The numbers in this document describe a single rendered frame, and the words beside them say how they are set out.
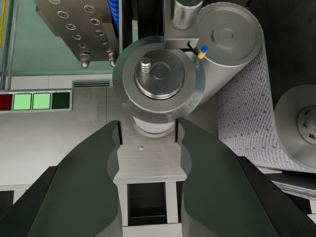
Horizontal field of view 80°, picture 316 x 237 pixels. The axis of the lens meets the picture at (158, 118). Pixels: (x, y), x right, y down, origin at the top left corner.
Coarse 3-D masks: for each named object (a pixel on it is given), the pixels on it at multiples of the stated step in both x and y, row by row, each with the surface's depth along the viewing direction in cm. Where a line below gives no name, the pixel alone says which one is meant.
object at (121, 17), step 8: (120, 0) 33; (120, 8) 33; (120, 16) 32; (128, 16) 46; (120, 24) 32; (128, 24) 45; (120, 32) 32; (128, 32) 44; (120, 40) 31; (128, 40) 43; (120, 48) 31
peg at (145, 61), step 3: (144, 57) 25; (147, 57) 25; (141, 60) 25; (144, 60) 25; (147, 60) 25; (150, 60) 25; (141, 63) 25; (144, 63) 25; (147, 63) 25; (150, 63) 26; (141, 66) 26; (144, 66) 26; (147, 66) 26; (150, 66) 27; (141, 69) 28; (144, 69) 26; (147, 69) 26; (150, 69) 28; (144, 72) 27; (147, 72) 27
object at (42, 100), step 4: (36, 96) 61; (40, 96) 61; (44, 96) 61; (48, 96) 61; (36, 100) 61; (40, 100) 61; (44, 100) 61; (48, 100) 61; (36, 104) 61; (40, 104) 61; (44, 104) 61; (48, 104) 61; (36, 108) 61; (40, 108) 61; (44, 108) 61; (48, 108) 61
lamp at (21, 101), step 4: (16, 96) 61; (20, 96) 61; (24, 96) 61; (28, 96) 61; (16, 100) 61; (20, 100) 61; (24, 100) 61; (28, 100) 61; (16, 104) 61; (20, 104) 61; (24, 104) 61; (28, 104) 61; (16, 108) 60; (20, 108) 60; (24, 108) 60; (28, 108) 60
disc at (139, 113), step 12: (156, 36) 31; (132, 48) 31; (120, 60) 30; (192, 60) 31; (120, 72) 30; (204, 72) 31; (120, 84) 30; (204, 84) 30; (120, 96) 29; (192, 96) 30; (132, 108) 29; (180, 108) 29; (192, 108) 29; (144, 120) 29; (156, 120) 29; (168, 120) 29
